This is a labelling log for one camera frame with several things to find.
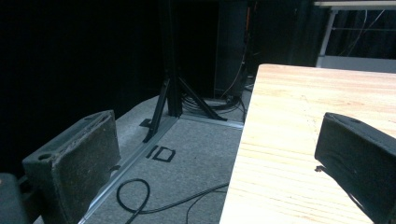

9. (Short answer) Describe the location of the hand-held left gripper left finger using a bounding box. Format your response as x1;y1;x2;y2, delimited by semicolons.
21;109;121;224

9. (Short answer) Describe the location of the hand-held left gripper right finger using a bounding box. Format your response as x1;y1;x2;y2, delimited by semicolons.
314;112;396;224

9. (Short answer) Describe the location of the black curtain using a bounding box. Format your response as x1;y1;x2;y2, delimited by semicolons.
0;0;166;175

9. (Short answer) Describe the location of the black metal stand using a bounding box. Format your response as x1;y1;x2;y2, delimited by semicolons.
142;0;228;144

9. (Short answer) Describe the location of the silver floor rail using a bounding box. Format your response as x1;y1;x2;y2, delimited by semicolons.
78;113;245;224

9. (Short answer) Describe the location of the black floor cable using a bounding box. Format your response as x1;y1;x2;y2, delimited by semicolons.
116;177;230;224

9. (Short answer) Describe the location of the white metal frame table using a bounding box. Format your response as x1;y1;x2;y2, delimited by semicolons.
313;0;396;75

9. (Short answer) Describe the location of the coiled black cable bundle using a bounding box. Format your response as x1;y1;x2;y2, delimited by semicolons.
181;92;247;116

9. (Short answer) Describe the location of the orange cable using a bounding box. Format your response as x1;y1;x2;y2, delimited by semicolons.
219;6;252;98

